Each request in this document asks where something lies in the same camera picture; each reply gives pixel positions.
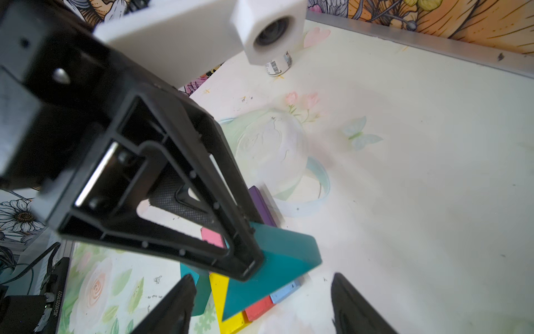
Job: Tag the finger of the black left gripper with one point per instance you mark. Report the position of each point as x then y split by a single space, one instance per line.
200 188

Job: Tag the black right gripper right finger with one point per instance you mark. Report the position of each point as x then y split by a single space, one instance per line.
352 312

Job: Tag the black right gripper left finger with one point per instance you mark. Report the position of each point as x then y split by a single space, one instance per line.
173 313

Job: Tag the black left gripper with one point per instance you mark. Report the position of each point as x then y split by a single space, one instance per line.
79 120

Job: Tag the teal block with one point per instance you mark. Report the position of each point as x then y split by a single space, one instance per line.
287 255
203 287

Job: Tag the yellow block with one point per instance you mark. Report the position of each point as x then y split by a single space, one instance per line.
219 287

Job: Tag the pink block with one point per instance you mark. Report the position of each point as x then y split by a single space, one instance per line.
213 238

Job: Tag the blue grey triangle block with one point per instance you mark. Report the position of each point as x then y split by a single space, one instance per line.
281 294

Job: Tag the red block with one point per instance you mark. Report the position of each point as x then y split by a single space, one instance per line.
258 309

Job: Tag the purple rectangular block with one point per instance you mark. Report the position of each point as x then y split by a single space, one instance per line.
262 207

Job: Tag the white bottle green cap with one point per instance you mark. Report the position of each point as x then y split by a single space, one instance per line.
280 65

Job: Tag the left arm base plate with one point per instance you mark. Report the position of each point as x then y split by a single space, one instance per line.
37 313

